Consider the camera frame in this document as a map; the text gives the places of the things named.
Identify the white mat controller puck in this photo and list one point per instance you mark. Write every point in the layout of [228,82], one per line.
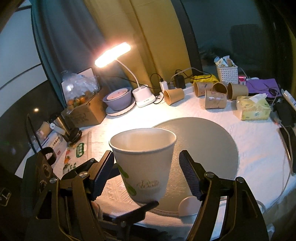
[189,206]

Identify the yellow tissue pack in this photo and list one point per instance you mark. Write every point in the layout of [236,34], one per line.
[252,108]

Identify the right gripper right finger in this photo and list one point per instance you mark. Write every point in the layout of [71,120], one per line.
[243,219]

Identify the fruit print plastic wrapper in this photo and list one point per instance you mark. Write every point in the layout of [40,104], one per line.
[74,155]

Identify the white paper cup green print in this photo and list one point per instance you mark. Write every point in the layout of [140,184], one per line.
[144,157]

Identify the brown paper cup front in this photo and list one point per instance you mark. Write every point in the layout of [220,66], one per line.
[215,100]

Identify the cardboard box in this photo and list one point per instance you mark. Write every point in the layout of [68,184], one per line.
[90,113]

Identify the white tablecloth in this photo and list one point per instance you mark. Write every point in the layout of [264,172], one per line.
[263,162]

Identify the white power adapter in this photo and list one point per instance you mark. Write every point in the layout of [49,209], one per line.
[163,84]

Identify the black round jar lid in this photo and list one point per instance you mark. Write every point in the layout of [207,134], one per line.
[75,136]

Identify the brown paper cup back middle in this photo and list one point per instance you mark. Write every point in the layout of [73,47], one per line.
[220,87]

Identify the brown paper cup leftmost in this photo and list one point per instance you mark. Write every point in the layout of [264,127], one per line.
[172,96]

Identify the white plate under bowl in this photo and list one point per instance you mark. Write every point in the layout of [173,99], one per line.
[111,112]

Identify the black power adapter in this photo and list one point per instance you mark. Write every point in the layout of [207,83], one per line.
[179,81]

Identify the brown paper cup back right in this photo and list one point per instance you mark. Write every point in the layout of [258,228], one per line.
[236,90]

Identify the pink inner bowl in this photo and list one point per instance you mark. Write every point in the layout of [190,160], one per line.
[116,94]

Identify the brown paper cup back left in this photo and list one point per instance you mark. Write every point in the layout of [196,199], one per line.
[201,87]

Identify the purple cloth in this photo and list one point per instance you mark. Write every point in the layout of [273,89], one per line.
[268,86]

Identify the clear plastic fruit bag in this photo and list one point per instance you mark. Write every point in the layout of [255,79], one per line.
[78,88]

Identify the round grey heating mat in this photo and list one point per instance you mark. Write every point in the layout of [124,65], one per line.
[208,144]

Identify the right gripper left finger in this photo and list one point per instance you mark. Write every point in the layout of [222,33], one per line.
[64,210]

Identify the white medicine box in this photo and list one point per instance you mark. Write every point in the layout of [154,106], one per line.
[57,143]

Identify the white tube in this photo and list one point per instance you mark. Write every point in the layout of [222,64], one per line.
[289,98]

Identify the yellow bag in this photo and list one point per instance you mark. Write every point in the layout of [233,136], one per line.
[205,78]

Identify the brown paper cup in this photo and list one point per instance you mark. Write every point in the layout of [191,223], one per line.
[201,87]
[220,87]
[236,90]
[215,100]
[172,96]

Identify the white woven basket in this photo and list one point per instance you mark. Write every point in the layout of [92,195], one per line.
[226,69]

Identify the teal curtain left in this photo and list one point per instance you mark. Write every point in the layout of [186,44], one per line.
[68,40]

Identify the steel thermos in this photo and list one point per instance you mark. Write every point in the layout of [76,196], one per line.
[58,123]

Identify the yellow curtain left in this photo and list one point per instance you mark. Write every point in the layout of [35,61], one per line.
[152,30]

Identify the purple bowl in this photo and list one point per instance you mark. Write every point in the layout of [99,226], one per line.
[121,102]

